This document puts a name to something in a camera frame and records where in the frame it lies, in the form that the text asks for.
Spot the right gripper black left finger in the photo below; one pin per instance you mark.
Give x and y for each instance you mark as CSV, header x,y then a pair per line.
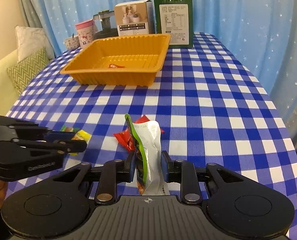
x,y
77,203

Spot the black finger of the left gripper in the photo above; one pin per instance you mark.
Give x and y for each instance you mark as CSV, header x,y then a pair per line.
x,y
21,159
11,128

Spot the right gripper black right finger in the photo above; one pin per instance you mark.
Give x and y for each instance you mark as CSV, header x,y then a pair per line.
x,y
223,204

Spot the green candy packet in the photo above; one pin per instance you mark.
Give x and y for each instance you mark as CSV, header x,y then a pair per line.
x,y
65,128

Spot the yellow candy packet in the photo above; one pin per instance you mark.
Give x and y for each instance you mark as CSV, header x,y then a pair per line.
x,y
81,135

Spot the white green snack pouch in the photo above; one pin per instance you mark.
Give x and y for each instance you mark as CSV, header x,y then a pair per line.
x,y
150,180

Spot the small red candy packet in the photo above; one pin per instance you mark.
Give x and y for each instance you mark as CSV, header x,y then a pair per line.
x,y
115,66

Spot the light yellow sofa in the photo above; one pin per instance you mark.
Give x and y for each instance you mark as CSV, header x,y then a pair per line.
x,y
8,94

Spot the green chevron cushion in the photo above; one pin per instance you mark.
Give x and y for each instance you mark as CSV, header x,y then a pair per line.
x,y
22,73

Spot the white cushion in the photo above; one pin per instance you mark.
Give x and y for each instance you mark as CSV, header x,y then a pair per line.
x,y
30,40

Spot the dark red chocolate packet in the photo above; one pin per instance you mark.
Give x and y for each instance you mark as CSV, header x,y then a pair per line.
x,y
124,137

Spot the blue white checkered tablecloth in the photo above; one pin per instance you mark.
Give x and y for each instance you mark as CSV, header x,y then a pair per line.
x,y
210,107

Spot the small patterned ceramic mug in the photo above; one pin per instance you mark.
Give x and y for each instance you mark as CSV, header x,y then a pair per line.
x,y
72,42

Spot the pink cartoon cup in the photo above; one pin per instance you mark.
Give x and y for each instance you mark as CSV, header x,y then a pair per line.
x,y
86,32

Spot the orange plastic tray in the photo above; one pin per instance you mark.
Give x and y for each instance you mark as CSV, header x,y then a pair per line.
x,y
142,55

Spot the dark green glass humidifier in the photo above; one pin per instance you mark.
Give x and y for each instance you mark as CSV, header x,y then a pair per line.
x,y
105,19

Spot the white humidifier box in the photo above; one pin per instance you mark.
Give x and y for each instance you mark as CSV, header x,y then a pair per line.
x,y
134,18

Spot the blue star curtain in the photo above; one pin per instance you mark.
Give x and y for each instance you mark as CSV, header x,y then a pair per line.
x,y
262,34

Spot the green milk carton box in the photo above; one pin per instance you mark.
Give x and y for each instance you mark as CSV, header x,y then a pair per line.
x,y
175,17

